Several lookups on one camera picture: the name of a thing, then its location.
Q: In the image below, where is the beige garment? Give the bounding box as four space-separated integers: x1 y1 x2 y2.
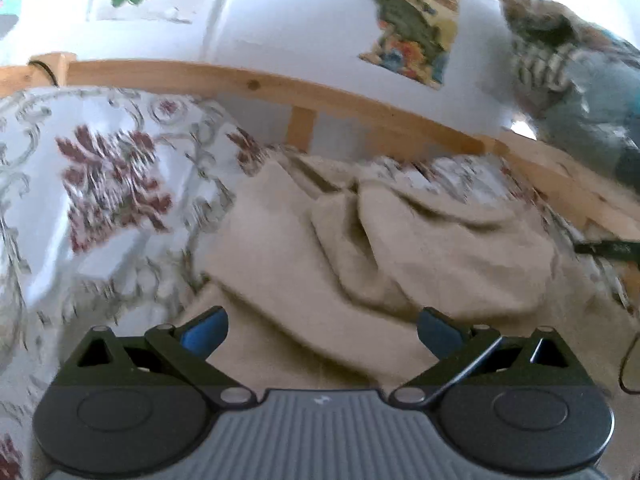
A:
172 157 640 411

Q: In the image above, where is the wooden bed frame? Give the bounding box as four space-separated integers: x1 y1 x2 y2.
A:
0 52 640 256

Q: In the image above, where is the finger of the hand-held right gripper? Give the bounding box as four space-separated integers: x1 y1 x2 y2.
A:
574 239 640 264

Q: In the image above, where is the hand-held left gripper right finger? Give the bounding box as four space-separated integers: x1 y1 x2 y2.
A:
389 306 588 409

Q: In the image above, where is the white wall pipe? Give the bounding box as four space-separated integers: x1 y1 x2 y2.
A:
200 0 243 63

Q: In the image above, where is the striped cloth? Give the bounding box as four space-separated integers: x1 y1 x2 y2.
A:
500 0 603 93

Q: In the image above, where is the black cable on bedpost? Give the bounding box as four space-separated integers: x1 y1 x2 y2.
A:
27 60 57 85

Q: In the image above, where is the torn floral wall poster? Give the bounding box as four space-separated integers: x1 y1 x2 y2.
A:
359 0 463 90

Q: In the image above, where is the thin black cable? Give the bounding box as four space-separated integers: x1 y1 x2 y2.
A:
618 332 640 394

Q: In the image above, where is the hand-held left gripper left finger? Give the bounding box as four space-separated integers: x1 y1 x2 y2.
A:
59 306 257 409

